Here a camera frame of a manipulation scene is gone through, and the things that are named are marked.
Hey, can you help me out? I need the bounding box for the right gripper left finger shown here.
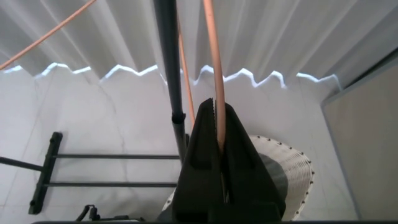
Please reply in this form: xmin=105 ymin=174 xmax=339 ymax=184
xmin=172 ymin=98 xmax=225 ymax=222

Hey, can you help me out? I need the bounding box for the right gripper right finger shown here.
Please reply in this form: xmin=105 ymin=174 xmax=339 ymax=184
xmin=224 ymin=102 xmax=286 ymax=222

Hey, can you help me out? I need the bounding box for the white laundry basket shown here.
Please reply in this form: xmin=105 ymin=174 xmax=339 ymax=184
xmin=160 ymin=134 xmax=316 ymax=222

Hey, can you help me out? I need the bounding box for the black clothes rack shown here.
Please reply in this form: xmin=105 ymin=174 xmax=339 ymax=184
xmin=0 ymin=0 xmax=188 ymax=216

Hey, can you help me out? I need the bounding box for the white curtain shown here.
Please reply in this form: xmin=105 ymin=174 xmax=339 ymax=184
xmin=0 ymin=0 xmax=398 ymax=91

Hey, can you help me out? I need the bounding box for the black cable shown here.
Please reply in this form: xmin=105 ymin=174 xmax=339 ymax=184
xmin=76 ymin=203 xmax=102 ymax=222

